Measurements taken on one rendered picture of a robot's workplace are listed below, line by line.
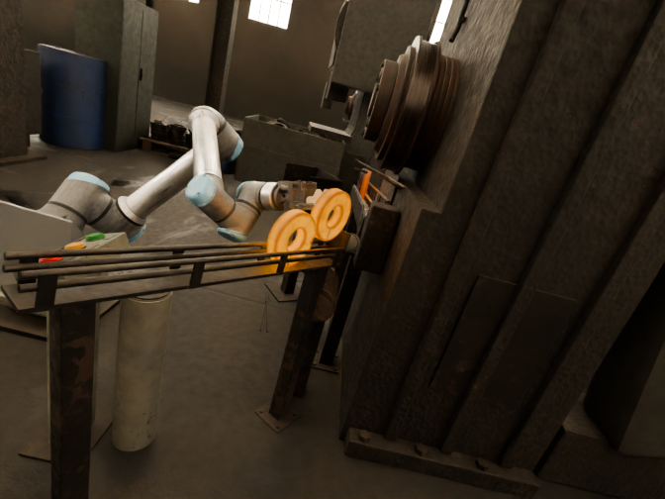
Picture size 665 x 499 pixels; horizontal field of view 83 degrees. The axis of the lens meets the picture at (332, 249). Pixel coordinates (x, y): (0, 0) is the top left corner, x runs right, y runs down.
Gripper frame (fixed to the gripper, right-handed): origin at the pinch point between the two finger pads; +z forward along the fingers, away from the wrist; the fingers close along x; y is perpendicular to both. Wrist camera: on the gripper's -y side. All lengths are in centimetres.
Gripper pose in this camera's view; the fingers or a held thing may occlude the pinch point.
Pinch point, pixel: (332, 208)
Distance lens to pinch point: 107.5
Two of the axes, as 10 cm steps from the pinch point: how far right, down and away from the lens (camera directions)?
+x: 5.9, -1.4, 7.9
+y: 0.3, -9.8, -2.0
